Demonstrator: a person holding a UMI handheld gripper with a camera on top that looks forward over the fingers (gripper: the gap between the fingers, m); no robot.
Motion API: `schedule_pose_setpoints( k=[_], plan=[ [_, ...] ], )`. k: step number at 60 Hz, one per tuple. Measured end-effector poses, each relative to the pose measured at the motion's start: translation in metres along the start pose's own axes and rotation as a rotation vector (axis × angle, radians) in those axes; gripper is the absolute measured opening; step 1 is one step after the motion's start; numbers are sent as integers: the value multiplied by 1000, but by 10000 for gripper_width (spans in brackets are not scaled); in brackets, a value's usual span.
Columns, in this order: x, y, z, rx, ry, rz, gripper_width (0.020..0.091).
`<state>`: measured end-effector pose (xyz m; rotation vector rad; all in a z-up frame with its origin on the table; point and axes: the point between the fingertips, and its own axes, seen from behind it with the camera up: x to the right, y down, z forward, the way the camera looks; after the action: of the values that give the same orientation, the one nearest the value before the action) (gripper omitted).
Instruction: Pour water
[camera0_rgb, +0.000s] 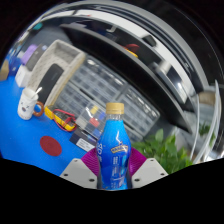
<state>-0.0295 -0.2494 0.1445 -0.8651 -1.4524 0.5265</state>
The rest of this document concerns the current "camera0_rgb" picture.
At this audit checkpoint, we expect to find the white mug with face print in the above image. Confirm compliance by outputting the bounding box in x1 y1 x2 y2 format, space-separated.
17 87 45 121

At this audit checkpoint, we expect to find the grey parts drawer cabinet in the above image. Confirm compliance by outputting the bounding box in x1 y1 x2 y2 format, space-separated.
54 82 91 111
71 57 129 101
118 87 161 129
123 122 145 144

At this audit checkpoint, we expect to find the green potted plant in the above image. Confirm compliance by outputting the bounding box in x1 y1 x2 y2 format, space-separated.
131 128 194 175

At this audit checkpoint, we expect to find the purple bag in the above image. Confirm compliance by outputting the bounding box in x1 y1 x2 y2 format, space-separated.
20 44 38 66

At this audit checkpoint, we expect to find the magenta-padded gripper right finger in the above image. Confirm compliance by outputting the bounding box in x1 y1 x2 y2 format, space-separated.
127 147 169 190

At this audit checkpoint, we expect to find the small white box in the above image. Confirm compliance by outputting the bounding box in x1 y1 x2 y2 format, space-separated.
14 64 33 88

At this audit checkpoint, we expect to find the spoon in mug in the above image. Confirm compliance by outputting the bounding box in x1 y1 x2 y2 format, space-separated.
33 86 43 99

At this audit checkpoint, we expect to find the dark grey carton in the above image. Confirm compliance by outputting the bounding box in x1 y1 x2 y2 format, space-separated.
25 44 49 72

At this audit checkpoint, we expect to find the blue drink bottle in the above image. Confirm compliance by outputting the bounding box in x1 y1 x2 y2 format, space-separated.
95 102 132 191

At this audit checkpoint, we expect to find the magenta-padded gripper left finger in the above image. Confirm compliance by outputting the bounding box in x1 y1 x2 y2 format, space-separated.
59 148 101 190

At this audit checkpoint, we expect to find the beige dotted storage tray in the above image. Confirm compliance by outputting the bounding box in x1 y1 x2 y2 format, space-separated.
26 39 87 108

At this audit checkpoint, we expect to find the white shelf unit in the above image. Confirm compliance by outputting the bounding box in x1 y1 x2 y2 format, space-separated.
189 83 224 164

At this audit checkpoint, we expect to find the black box with white label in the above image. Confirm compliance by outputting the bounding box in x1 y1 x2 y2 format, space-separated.
69 128 98 153

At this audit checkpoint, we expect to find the flat round red coaster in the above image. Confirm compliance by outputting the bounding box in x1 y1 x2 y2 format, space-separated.
39 135 63 157

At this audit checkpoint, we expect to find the clear box of coloured parts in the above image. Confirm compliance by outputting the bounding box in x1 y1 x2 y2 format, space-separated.
75 103 109 138

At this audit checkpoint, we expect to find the black overhead shelf unit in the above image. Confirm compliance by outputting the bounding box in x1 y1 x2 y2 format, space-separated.
29 6 204 134

